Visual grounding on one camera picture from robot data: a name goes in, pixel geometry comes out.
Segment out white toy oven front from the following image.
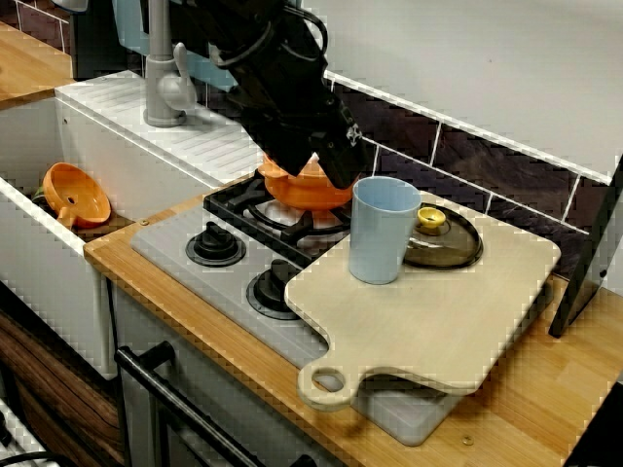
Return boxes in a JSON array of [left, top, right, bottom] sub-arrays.
[[111, 286, 342, 467]]

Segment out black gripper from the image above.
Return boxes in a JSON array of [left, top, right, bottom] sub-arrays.
[[228, 28, 372, 191]]

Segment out orange plastic funnel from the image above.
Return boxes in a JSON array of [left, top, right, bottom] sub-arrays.
[[42, 162, 113, 230]]

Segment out black burner grate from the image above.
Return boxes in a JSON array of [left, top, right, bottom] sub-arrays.
[[202, 167, 361, 269]]

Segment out teal box with black window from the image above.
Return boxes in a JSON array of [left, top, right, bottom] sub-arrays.
[[111, 0, 254, 98]]

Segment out black stove knob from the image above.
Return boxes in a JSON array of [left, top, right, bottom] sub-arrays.
[[245, 258, 306, 321], [184, 221, 248, 268]]

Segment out black cable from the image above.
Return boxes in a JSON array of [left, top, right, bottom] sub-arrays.
[[0, 450, 67, 467]]

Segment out orange plastic pot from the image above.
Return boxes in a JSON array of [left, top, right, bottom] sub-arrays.
[[256, 153, 354, 211]]

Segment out light blue plastic cup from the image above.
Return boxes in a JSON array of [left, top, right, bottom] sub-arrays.
[[348, 176, 422, 286]]

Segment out glass lid with yellow knob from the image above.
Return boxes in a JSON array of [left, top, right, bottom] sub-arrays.
[[402, 202, 485, 269]]

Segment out white toy sink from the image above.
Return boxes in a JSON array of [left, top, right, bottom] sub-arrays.
[[0, 70, 274, 380]]

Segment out grey toy stove top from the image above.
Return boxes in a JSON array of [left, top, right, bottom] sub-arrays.
[[129, 169, 461, 448]]

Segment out black oven door handle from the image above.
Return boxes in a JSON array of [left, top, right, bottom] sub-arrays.
[[114, 340, 317, 467]]

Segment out grey toy faucet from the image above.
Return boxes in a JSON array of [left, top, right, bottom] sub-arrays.
[[142, 0, 199, 128]]

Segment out light wooden cutting board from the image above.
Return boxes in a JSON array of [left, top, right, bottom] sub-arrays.
[[283, 190, 563, 413]]

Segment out dark slanted panel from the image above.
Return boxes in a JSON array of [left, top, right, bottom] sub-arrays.
[[548, 155, 623, 340]]

